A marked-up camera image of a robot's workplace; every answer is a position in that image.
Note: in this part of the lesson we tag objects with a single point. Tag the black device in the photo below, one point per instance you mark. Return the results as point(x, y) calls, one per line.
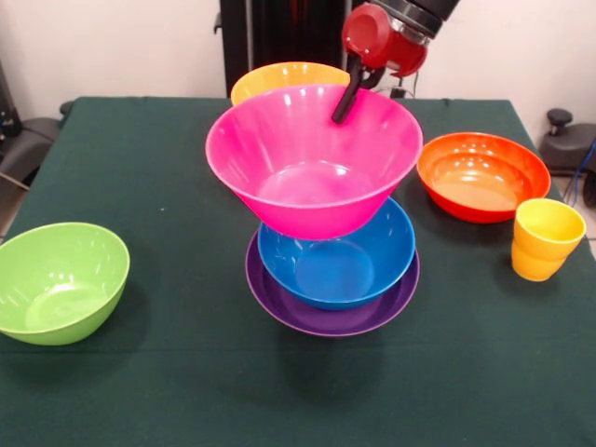
point(7, 107)

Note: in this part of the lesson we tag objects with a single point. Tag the purple bowl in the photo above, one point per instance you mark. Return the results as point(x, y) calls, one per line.
point(326, 323)

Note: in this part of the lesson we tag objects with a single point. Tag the green bowl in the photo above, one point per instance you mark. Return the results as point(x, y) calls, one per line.
point(60, 284)

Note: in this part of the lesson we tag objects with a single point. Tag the large yellow-orange bowl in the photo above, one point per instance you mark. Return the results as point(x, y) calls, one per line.
point(279, 77)

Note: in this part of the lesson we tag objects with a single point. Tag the yellow cup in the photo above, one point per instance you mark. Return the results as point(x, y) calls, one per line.
point(545, 242)

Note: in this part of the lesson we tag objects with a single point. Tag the large pink bowl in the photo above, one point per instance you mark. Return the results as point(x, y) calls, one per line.
point(312, 153)

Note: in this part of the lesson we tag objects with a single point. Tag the shallow red-orange bowl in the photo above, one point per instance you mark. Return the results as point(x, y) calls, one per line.
point(484, 177)

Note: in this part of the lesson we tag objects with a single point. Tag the blue bowl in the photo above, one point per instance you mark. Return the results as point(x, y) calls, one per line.
point(335, 270)

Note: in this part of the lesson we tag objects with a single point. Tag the dark green tablecloth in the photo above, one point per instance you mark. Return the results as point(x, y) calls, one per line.
point(139, 163)

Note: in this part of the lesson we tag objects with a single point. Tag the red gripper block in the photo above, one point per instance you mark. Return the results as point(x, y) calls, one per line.
point(372, 37)

